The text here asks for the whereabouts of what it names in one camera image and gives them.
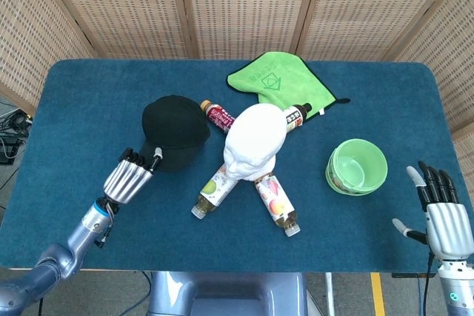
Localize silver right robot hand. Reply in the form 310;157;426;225
392;161;474;260

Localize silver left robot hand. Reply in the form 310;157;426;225
102;147;164;205

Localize black baseball cap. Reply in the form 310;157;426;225
141;95;211;173

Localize white foam mannequin head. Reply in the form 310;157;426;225
223;103;288;183

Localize tea bottle green apple label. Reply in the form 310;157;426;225
190;164;241;220

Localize blue felt table cover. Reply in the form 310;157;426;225
0;58;464;272

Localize green plastic bucket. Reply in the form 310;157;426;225
325;138;389;196

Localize red label drink bottle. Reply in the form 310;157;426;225
200;99;236;135

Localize white table leg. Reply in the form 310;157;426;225
324;272;336;316

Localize blue-grey robot torso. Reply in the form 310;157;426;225
147;271;308;316

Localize tea bottle peach label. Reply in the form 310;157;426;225
253;171;301;238

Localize dark tea bottle black cap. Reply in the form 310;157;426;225
283;102;313;134

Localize green microfiber cloth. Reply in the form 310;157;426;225
226;51;351;120

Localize left arm wrist cable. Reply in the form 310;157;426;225
94;201;116;249

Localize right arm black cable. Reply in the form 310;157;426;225
421;252;435;316

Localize black floor cables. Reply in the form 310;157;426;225
0;108;34;165

